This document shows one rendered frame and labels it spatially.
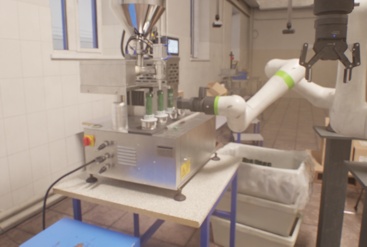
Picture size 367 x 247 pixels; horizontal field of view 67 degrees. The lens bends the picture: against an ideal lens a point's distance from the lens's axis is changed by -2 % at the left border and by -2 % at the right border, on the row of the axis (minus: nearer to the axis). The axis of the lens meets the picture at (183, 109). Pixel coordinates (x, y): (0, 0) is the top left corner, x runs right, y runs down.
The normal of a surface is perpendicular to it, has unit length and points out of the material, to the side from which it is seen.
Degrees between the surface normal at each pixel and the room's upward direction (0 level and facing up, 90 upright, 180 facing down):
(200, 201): 0
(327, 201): 90
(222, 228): 96
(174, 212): 0
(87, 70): 90
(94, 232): 0
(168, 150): 90
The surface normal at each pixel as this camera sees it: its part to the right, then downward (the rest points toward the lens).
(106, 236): 0.00, -0.99
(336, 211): -0.25, 0.16
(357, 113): -0.57, -0.43
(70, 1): 0.92, 0.07
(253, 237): -0.52, 0.25
